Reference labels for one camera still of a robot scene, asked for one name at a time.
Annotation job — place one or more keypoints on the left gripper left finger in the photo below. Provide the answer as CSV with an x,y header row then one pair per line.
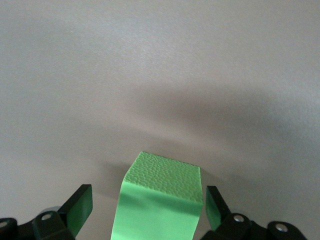
x,y
50,227

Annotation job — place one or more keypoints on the green foam block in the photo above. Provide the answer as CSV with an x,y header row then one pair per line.
x,y
160,200

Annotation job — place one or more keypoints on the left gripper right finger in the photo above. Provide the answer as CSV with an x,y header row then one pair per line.
x,y
237,227

